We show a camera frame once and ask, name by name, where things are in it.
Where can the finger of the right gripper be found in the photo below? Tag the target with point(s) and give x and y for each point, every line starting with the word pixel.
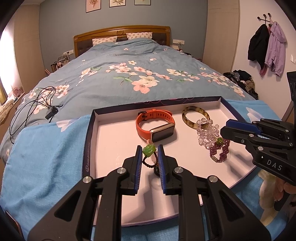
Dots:
pixel 248 127
pixel 236 135

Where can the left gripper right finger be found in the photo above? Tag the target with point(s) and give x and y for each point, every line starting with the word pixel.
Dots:
pixel 208 209

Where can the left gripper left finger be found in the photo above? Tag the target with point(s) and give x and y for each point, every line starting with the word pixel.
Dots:
pixel 91 210

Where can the tortoiseshell bangle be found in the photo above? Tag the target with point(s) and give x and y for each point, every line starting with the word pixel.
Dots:
pixel 195 117

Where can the orange smart watch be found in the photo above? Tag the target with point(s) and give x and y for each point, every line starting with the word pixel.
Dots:
pixel 164 124

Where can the navy jewelry box tray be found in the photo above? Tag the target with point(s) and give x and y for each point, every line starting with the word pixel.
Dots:
pixel 150 157

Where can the right hand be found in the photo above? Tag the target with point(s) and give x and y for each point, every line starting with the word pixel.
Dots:
pixel 280 187

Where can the pile of dark clothes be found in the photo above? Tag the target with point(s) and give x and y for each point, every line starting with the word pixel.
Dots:
pixel 243 80

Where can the blue floral towel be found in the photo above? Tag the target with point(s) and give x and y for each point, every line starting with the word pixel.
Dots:
pixel 46 161

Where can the purple jacket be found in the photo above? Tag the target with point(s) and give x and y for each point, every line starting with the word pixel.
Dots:
pixel 275 55

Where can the black jacket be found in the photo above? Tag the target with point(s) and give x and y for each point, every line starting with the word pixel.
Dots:
pixel 258 45

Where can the right beige wardrobe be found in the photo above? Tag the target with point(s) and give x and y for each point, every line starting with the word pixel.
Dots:
pixel 223 19

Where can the wooden headboard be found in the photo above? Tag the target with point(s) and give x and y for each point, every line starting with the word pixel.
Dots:
pixel 83 42

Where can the blue floral duvet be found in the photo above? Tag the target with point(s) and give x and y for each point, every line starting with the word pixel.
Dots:
pixel 110 74

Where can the right patterned pillow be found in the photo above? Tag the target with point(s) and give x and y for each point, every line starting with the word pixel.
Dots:
pixel 136 35

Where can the patterned pillow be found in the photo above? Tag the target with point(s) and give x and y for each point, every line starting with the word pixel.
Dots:
pixel 97 41
pixel 136 35

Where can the crumpled blanket on sill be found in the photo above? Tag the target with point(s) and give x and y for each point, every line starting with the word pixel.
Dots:
pixel 5 109

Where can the pink small fan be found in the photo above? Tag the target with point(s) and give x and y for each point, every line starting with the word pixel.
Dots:
pixel 18 91

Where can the nightstand clutter rack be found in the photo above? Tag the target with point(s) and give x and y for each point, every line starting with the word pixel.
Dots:
pixel 62 60

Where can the left patterned pillow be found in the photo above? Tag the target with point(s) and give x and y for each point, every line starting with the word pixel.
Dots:
pixel 97 41

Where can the green leaf framed picture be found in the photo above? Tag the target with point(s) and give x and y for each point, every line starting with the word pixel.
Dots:
pixel 142 2

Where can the white flower framed picture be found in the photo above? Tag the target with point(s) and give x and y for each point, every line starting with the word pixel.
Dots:
pixel 115 3

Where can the pink flower framed picture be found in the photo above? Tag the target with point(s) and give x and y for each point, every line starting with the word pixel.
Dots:
pixel 93 5

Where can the white wall switch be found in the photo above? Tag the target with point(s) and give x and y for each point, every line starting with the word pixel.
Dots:
pixel 292 59

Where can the white wall socket panel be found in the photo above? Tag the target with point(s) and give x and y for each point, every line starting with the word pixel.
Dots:
pixel 181 42

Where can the black wall coat hook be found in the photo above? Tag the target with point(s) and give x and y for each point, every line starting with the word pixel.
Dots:
pixel 266 18

